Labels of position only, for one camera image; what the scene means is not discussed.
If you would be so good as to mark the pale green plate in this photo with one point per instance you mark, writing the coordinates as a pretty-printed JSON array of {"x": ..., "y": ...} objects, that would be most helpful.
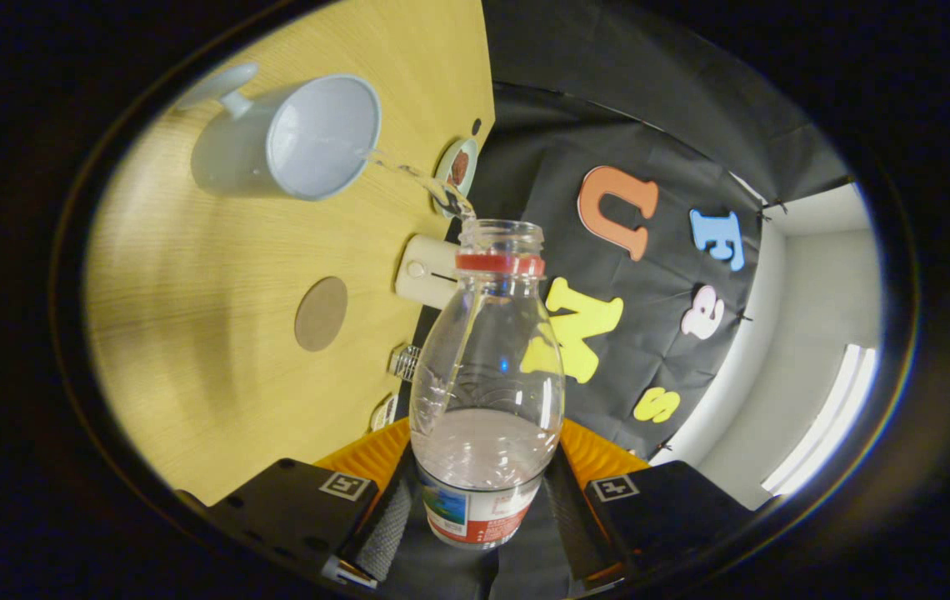
[{"x": 446, "y": 162}]

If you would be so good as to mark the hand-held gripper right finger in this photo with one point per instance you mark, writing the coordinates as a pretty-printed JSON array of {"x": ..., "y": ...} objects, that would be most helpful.
[{"x": 675, "y": 508}]

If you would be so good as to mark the large ceiling light panel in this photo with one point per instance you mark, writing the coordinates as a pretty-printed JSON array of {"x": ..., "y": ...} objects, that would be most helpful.
[{"x": 825, "y": 417}]

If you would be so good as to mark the black backdrop cloth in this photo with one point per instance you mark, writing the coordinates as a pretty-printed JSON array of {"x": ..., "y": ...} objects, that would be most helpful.
[{"x": 650, "y": 125}]

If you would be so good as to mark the white cup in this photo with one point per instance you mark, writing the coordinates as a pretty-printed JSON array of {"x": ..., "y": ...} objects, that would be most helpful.
[{"x": 317, "y": 137}]

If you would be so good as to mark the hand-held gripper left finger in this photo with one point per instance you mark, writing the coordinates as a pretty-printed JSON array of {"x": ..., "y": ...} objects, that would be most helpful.
[{"x": 292, "y": 508}]

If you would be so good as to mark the wooden table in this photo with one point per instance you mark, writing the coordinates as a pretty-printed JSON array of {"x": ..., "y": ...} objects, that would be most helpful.
[{"x": 208, "y": 333}]

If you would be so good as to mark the reddish brown meat slice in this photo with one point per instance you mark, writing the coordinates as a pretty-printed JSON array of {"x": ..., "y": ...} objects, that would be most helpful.
[{"x": 462, "y": 167}]

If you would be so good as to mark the clear plastic juice bottle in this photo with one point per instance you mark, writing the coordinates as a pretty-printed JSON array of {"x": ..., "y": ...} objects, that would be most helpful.
[{"x": 487, "y": 375}]

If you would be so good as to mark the white divided snack dish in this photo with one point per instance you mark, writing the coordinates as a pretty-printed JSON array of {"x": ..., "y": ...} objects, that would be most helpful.
[{"x": 383, "y": 412}]

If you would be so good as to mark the white toaster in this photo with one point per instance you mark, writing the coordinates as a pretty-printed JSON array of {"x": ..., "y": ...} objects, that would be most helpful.
[{"x": 423, "y": 271}]

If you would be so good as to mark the round brown coaster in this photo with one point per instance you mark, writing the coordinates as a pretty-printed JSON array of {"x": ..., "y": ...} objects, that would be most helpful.
[{"x": 321, "y": 314}]

